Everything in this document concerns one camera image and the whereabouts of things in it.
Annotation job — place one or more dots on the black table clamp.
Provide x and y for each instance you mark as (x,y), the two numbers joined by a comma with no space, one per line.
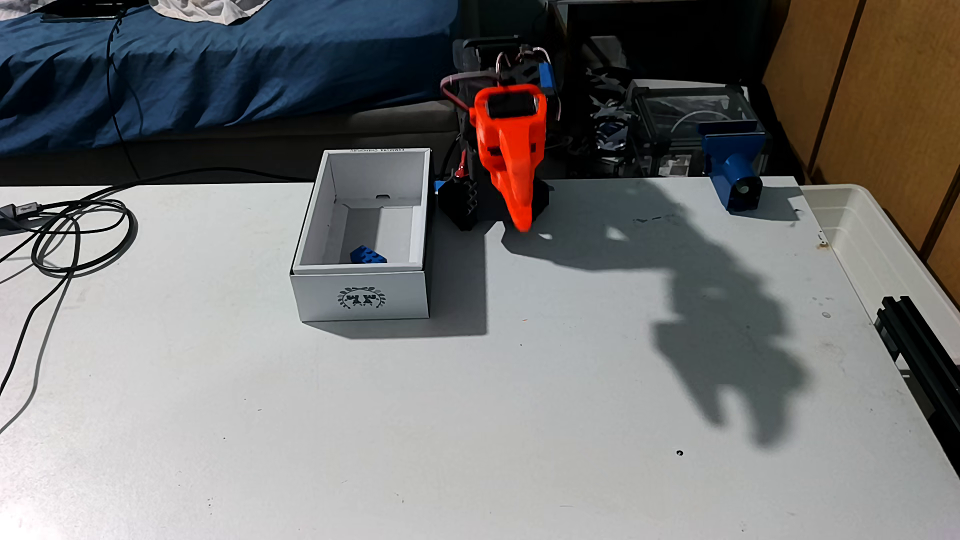
(463,201)

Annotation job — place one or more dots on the black aluminium rail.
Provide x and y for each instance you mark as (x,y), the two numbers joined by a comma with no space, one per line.
(922,352)

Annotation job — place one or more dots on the white cloth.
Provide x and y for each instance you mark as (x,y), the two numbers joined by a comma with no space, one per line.
(206,7)

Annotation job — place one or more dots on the blue bed blanket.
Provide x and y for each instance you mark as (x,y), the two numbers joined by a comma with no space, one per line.
(225,67)

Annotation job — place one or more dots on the clear plastic case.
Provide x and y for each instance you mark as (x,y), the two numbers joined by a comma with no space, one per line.
(690,112)

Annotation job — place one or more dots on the white cardboard box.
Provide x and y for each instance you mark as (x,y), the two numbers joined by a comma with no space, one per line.
(364,292)

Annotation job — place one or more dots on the blue printed mount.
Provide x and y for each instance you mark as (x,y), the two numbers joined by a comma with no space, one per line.
(731,161)

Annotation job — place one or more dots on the blue toy brick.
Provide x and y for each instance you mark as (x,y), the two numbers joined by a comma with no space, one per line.
(367,256)

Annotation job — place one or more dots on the white plastic bin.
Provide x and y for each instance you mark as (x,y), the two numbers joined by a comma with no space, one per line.
(877,240)

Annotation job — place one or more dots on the wooden cabinet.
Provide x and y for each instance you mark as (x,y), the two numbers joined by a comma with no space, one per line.
(870,90)

